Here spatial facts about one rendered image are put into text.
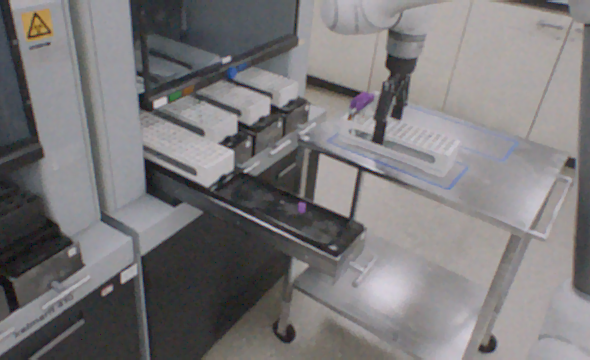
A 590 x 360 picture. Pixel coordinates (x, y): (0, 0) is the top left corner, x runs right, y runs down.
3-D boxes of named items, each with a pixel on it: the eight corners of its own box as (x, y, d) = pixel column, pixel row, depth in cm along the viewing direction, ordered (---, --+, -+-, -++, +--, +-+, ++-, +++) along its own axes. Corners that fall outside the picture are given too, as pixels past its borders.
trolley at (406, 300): (269, 336, 186) (288, 134, 142) (335, 267, 219) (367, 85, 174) (450, 455, 156) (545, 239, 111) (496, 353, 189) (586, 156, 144)
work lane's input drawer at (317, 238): (103, 169, 136) (99, 138, 131) (143, 148, 146) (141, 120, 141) (352, 296, 105) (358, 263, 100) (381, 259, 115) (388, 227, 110)
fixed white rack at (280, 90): (204, 83, 170) (204, 65, 166) (224, 75, 177) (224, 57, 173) (280, 111, 157) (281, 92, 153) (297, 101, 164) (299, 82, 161)
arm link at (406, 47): (433, 29, 125) (427, 54, 128) (397, 21, 128) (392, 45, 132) (419, 39, 118) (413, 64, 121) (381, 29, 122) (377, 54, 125)
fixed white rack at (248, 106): (170, 98, 159) (169, 78, 155) (193, 88, 166) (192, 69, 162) (249, 129, 146) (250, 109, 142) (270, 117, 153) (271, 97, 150)
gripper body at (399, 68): (410, 62, 122) (402, 99, 127) (423, 52, 128) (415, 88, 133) (381, 54, 125) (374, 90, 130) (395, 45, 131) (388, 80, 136)
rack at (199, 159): (116, 148, 132) (113, 126, 129) (146, 134, 139) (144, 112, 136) (207, 191, 119) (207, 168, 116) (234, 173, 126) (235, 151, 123)
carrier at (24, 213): (41, 218, 104) (36, 193, 101) (48, 222, 103) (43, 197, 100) (-17, 249, 96) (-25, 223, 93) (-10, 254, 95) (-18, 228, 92)
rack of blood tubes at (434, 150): (336, 139, 141) (339, 118, 138) (353, 126, 149) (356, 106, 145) (442, 177, 129) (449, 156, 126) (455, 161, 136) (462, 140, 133)
